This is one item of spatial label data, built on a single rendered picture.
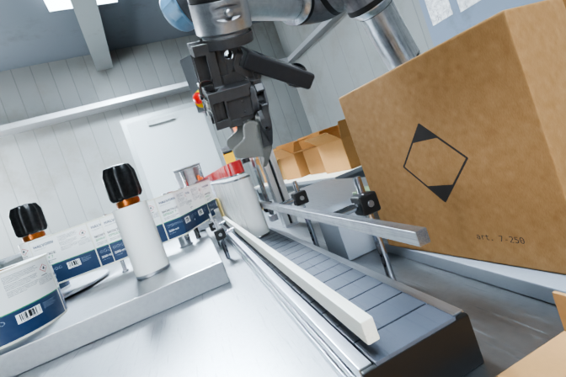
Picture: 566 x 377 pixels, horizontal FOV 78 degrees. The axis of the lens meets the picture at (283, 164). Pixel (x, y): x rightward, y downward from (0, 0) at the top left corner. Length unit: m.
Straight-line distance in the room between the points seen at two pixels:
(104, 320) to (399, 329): 0.64
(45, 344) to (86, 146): 4.30
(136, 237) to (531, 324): 0.82
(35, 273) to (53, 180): 4.15
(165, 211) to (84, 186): 3.87
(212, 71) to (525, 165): 0.38
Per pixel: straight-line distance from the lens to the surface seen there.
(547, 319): 0.44
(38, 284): 0.98
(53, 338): 0.90
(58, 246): 1.27
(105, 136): 5.08
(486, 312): 0.46
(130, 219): 0.98
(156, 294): 0.84
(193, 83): 1.24
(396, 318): 0.38
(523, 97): 0.41
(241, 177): 0.89
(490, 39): 0.42
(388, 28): 0.92
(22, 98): 5.34
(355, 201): 0.51
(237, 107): 0.50
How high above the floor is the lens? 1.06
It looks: 2 degrees down
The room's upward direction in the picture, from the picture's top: 19 degrees counter-clockwise
